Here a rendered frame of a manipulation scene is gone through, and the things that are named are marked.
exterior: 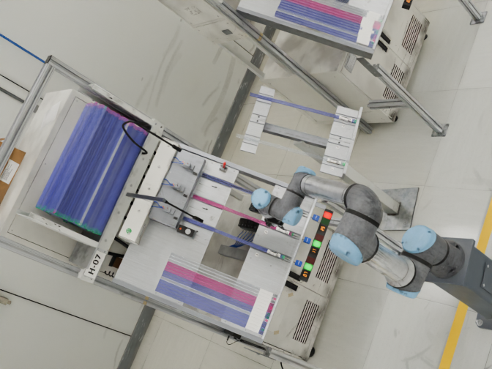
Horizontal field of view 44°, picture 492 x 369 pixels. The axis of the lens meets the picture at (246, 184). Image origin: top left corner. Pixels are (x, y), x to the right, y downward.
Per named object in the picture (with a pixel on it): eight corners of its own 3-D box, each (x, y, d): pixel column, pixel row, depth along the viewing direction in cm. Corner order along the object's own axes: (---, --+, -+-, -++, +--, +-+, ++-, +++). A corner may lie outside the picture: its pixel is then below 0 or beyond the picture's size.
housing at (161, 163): (183, 152, 288) (179, 143, 274) (140, 247, 277) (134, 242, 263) (168, 146, 289) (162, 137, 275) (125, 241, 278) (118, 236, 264)
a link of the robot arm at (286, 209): (304, 198, 220) (280, 186, 225) (291, 225, 219) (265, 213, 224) (310, 203, 227) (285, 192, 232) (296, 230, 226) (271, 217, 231)
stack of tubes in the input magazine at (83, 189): (149, 131, 269) (99, 100, 253) (100, 236, 257) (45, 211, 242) (135, 131, 279) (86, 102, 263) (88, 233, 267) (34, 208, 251)
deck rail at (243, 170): (318, 198, 279) (318, 195, 273) (316, 202, 278) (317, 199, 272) (176, 145, 288) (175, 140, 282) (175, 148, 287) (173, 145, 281)
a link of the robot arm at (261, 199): (264, 210, 222) (245, 201, 225) (271, 219, 232) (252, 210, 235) (274, 192, 223) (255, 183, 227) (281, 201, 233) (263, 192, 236)
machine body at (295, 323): (357, 244, 339) (285, 198, 303) (314, 365, 324) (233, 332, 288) (280, 230, 390) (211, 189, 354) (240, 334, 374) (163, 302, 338)
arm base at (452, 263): (468, 242, 228) (455, 232, 223) (460, 280, 224) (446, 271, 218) (433, 240, 240) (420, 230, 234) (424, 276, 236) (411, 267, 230)
